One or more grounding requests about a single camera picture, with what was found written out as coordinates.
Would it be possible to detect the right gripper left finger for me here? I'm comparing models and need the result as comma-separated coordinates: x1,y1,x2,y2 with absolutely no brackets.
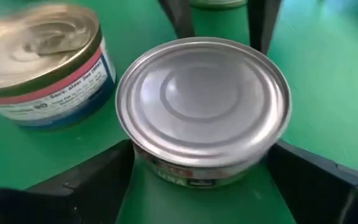
0,139,135,224

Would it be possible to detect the green tuna can silver lid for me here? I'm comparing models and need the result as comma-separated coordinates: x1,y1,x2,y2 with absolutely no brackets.
190,0,248,9
115,36,293,189

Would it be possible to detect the blue salmon can gold lid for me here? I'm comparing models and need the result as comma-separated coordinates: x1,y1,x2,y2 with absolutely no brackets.
0,2,117,130

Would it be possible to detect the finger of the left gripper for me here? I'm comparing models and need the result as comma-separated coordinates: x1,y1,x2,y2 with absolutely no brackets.
158,0,196,39
247,0,283,55

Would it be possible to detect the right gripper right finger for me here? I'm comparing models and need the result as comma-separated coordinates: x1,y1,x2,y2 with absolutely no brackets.
266,139,358,224

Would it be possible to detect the green table mat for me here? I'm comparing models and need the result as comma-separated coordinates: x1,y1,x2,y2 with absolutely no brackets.
0,0,358,224

